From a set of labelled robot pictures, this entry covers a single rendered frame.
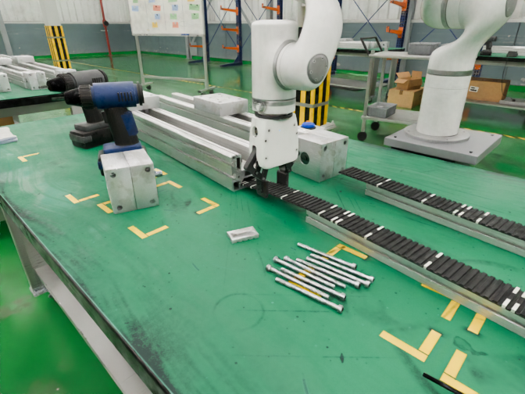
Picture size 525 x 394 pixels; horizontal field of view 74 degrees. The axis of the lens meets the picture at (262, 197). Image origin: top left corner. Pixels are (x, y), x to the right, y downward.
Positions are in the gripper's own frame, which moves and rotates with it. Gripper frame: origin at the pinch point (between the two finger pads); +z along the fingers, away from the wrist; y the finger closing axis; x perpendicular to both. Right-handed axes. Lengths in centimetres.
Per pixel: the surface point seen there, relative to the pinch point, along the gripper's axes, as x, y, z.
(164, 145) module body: 41.7, -5.0, 0.4
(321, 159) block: -1.0, 14.3, -2.7
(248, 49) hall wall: 882, 676, 38
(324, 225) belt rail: -16.5, -1.9, 2.0
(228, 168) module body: 9.2, -5.0, -2.2
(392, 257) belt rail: -30.3, -2.0, 1.4
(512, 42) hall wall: 191, 752, -2
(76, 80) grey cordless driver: 62, -20, -17
